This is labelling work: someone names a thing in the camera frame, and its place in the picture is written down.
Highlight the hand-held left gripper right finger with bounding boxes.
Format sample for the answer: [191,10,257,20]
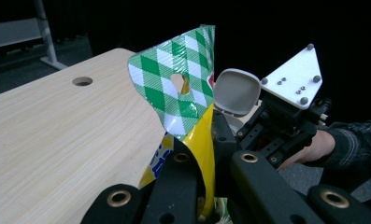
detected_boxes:
[211,108,326,224]

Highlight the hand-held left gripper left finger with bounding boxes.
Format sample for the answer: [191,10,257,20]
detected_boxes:
[142,144,206,224]

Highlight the yellow green checked snack bag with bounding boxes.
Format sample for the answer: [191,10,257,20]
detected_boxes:
[127,23,234,224]

